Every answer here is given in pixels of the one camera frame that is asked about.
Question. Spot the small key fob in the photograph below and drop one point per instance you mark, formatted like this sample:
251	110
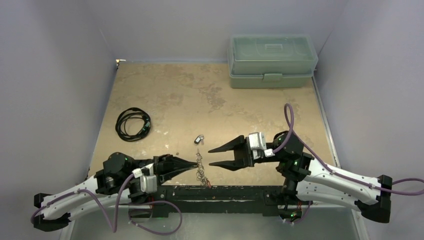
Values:
199	139

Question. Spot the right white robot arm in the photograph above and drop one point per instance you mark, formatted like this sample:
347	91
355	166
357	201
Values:
306	179

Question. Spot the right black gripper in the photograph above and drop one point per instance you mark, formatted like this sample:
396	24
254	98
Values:
245	151

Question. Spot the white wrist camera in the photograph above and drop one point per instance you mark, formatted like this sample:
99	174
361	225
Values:
147	178
258	146

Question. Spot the green plastic storage box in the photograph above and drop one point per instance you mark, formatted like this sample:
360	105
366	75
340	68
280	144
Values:
271	61

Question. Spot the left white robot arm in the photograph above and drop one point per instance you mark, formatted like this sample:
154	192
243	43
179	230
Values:
123	180

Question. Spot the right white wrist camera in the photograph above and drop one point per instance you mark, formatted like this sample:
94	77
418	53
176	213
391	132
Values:
258	146

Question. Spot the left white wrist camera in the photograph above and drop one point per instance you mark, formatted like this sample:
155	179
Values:
147	178

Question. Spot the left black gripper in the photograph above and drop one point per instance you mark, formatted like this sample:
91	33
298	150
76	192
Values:
164	165

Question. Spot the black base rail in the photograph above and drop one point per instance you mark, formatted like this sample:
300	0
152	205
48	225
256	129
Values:
269	201

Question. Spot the silver foot-shaped keyring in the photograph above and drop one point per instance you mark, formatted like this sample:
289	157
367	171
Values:
200	174

